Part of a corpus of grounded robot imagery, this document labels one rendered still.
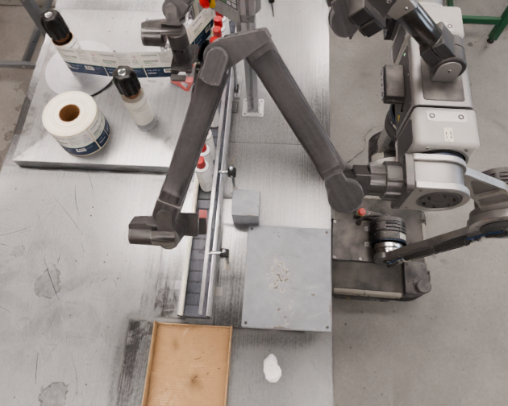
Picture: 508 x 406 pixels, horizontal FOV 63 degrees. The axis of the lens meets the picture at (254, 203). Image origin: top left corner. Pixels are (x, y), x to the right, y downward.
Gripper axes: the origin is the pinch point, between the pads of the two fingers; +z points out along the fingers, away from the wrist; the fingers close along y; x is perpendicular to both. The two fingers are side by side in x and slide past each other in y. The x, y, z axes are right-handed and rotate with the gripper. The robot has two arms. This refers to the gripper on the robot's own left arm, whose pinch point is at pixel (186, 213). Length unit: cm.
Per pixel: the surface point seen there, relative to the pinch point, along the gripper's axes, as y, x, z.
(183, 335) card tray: 3.9, 45.5, 6.7
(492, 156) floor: -155, 5, 151
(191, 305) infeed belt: 1.4, 35.4, 9.0
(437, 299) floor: -113, 74, 94
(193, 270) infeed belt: 2.4, 26.1, 16.6
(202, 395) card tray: -5, 59, -4
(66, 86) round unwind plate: 65, -33, 62
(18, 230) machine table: 71, 19, 27
